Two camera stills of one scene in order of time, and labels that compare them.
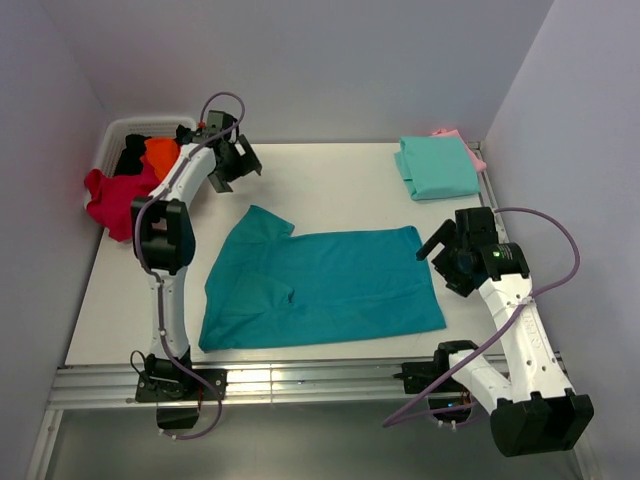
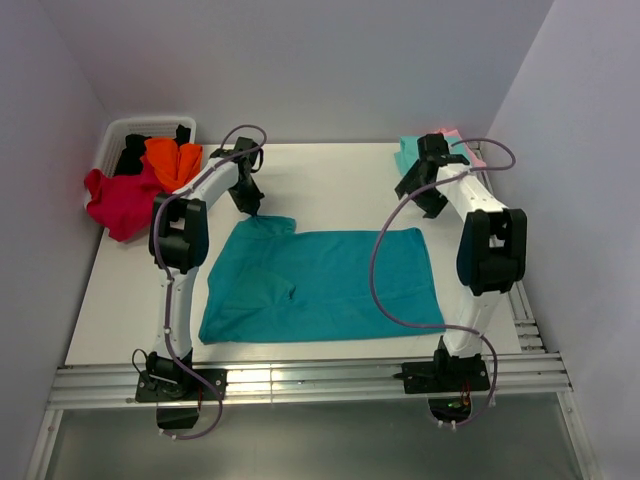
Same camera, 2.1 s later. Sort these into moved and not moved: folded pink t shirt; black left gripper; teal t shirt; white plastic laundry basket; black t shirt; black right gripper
Moved: black right gripper; black left gripper
Not moved: folded pink t shirt; white plastic laundry basket; black t shirt; teal t shirt
